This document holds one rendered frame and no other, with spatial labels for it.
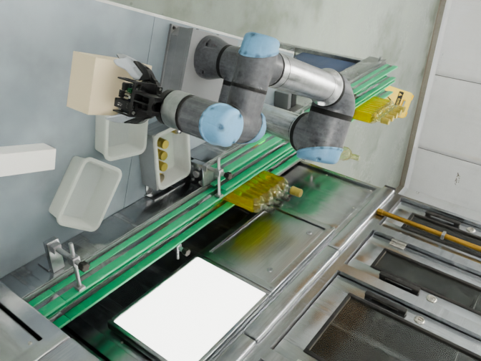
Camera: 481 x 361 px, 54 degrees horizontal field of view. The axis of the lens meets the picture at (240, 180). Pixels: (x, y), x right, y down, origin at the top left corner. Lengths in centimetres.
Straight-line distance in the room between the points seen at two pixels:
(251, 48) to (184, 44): 74
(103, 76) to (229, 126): 33
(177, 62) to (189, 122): 80
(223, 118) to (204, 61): 81
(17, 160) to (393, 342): 124
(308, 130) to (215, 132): 48
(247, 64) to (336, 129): 40
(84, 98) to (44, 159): 40
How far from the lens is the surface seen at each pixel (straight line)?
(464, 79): 759
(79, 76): 108
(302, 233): 193
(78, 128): 153
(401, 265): 195
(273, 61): 95
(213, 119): 84
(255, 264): 176
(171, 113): 91
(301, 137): 129
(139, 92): 96
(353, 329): 166
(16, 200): 150
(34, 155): 140
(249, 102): 94
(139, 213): 173
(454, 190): 822
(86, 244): 162
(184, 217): 171
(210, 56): 163
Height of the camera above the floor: 194
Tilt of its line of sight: 31 degrees down
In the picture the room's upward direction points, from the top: 112 degrees clockwise
